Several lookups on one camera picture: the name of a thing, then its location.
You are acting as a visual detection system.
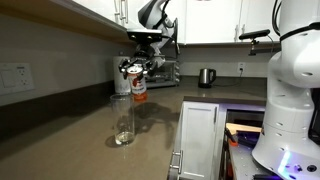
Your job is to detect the white upper cabinets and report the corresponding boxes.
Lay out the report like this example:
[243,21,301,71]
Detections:
[49,0,281,46]

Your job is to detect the black kettle cord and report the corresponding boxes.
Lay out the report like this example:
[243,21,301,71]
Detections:
[213,68,244,88]

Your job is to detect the orange-capped drink bottle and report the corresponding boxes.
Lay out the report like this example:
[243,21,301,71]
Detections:
[126,65,149,103]

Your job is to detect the silver toaster oven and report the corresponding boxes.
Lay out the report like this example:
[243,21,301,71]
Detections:
[146,59,182,90]

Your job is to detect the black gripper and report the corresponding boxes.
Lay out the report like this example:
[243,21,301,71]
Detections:
[118,43,160,80]

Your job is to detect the white wall outlet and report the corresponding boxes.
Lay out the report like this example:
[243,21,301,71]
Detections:
[237,61,246,74]

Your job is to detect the white paper towel roll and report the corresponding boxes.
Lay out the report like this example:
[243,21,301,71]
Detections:
[112,55,133,94]

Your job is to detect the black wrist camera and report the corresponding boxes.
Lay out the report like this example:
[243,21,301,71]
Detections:
[126,28,163,44]

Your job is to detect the silver drawer handle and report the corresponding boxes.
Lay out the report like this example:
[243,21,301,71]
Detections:
[169,150,184,174]

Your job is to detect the tall clear drinking glass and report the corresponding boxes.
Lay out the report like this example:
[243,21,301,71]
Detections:
[110,93,136,147]

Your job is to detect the white perforated robot table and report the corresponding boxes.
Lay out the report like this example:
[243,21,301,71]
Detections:
[229,143,320,180]

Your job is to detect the white switch outlet plate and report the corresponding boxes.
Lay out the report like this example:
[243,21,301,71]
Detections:
[0,62,35,96]

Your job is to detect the wooden board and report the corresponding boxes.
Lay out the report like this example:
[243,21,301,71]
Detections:
[225,122,263,135]

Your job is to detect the white cabinet door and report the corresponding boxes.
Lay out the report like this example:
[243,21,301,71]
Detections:
[179,101,221,180]

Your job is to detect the grey lower cabinet run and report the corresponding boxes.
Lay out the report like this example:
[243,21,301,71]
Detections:
[166,99,184,180]

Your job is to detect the steel electric kettle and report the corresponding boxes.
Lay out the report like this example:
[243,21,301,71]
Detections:
[198,68,217,89]

